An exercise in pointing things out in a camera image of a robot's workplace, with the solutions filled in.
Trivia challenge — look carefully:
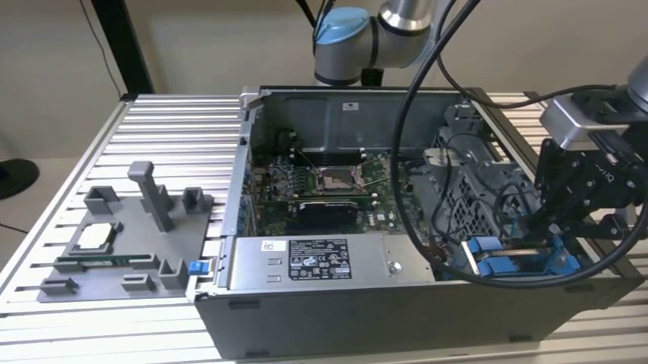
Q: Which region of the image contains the open dark grey PC case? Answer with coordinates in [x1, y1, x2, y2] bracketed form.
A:
[184, 85, 644, 359]

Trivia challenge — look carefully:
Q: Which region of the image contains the round black stand base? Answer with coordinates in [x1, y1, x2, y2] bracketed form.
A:
[0, 158, 40, 200]

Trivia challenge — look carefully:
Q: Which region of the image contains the long black case wire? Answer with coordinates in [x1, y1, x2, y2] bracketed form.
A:
[433, 132, 488, 243]

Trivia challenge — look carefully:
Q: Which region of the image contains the green RAM stick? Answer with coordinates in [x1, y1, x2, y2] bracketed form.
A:
[56, 254, 152, 265]

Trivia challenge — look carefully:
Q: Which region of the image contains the hard disk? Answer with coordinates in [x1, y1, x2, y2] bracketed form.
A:
[462, 234, 581, 276]

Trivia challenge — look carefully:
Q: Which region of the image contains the black upright frame post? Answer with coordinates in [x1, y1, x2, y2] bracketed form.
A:
[90, 0, 156, 96]

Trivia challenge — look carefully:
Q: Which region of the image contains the silver CPU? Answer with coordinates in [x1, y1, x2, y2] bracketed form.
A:
[75, 223, 115, 249]

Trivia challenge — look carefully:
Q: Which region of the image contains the black cable bundle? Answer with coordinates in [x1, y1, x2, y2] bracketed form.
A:
[295, 0, 335, 30]

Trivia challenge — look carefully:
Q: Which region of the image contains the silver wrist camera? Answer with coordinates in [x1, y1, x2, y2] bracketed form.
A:
[539, 93, 633, 149]

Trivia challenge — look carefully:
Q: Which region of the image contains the green motherboard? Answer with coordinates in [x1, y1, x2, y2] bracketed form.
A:
[247, 151, 441, 238]

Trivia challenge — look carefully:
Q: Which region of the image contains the socket cover metal frame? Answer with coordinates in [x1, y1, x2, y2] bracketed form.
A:
[360, 155, 396, 184]

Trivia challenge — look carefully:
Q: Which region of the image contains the metal disk bay cage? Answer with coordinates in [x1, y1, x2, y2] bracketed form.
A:
[422, 127, 537, 243]

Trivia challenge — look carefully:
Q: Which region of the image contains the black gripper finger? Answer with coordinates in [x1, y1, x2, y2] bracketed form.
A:
[536, 189, 629, 243]
[524, 139, 584, 240]

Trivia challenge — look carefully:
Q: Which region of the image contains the silver power supply unit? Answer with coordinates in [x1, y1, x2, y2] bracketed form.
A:
[225, 234, 437, 292]

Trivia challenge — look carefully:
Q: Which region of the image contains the blue plastic disk carrier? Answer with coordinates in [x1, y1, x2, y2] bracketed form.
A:
[478, 256, 519, 278]

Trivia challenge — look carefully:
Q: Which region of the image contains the dark grey fan shroud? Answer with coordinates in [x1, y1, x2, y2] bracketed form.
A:
[282, 96, 441, 151]

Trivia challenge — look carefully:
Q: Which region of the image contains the CPU socket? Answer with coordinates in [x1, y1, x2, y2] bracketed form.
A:
[314, 165, 366, 193]

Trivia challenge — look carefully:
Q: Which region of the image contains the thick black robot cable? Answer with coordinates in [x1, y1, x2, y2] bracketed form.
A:
[392, 0, 648, 288]

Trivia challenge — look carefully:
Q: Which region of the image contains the black disk wire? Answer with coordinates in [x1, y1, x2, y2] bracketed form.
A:
[493, 181, 541, 240]

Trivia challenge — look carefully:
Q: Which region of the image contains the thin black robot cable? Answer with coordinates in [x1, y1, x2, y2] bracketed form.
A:
[436, 0, 629, 111]

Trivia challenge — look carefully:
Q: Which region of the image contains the black graphics card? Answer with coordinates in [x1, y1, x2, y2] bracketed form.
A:
[295, 200, 358, 234]

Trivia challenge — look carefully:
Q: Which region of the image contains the black power supply label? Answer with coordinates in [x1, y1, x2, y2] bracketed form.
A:
[287, 238, 349, 281]

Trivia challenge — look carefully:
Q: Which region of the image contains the thin black wall cable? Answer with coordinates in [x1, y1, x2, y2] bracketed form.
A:
[79, 0, 126, 100]

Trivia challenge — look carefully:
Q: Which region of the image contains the grey plastic parts rack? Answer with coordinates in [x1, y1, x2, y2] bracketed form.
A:
[38, 161, 217, 304]

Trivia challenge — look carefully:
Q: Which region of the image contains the locking lever thin wire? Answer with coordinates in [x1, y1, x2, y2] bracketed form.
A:
[295, 147, 321, 168]

